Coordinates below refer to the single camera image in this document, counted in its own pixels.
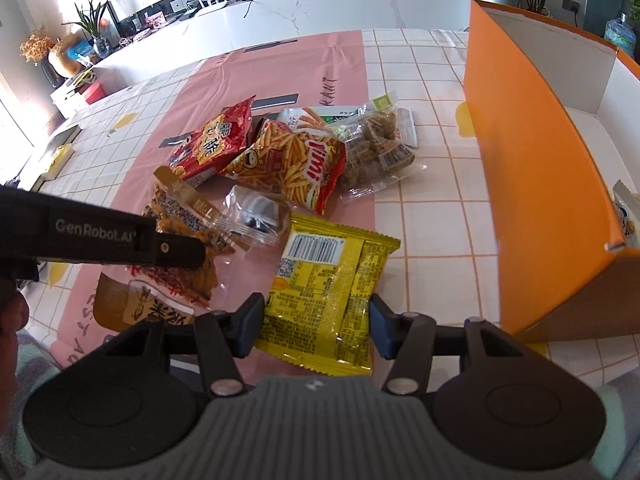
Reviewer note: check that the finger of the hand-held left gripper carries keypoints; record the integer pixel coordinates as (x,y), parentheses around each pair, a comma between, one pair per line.
(180,252)

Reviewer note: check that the yellow snack packet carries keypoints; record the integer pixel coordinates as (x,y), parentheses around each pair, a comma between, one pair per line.
(320,280)

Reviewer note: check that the clear packet of brown snacks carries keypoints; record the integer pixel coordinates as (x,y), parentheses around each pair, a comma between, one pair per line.
(380,167)
(372,120)

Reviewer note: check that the pale green cloth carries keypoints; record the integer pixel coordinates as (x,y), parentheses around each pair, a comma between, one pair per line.
(40,370)

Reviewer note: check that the white and blue snack packet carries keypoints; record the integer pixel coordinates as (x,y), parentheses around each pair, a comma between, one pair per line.
(627,220)

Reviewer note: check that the orchid in glass vase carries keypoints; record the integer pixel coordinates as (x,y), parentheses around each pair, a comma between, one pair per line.
(95,25)

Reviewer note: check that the red storage container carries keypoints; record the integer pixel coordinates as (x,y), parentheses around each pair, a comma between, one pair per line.
(94,92)

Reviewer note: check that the grey-white stick snack packet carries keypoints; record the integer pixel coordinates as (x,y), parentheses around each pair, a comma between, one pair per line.
(305,119)

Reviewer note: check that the small clear packet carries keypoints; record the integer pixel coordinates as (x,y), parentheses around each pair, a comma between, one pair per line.
(257,212)

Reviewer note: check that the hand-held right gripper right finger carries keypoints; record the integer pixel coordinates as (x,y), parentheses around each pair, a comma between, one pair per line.
(382,330)

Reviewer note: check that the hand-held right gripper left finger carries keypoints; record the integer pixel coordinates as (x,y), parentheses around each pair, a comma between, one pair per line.
(248,327)

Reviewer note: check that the orange potato stick packet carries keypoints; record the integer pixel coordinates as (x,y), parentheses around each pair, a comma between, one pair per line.
(285,165)

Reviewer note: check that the gold-label peanut packet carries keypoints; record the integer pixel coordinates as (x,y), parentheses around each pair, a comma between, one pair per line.
(172,210)

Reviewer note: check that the orange cardboard box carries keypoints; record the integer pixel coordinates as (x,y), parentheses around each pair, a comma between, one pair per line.
(525,185)

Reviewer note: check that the dried flowers in vase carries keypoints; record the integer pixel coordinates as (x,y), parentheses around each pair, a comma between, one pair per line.
(37,47)

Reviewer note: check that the blue water bottle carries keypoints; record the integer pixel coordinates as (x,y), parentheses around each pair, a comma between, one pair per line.
(620,35)

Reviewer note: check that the small photo frame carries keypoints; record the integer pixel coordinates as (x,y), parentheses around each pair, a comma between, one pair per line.
(157,19)

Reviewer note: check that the person's left hand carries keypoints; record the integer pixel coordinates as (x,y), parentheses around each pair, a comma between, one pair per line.
(12,310)

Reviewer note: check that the red snack packet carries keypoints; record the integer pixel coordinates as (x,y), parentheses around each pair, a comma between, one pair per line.
(210,145)

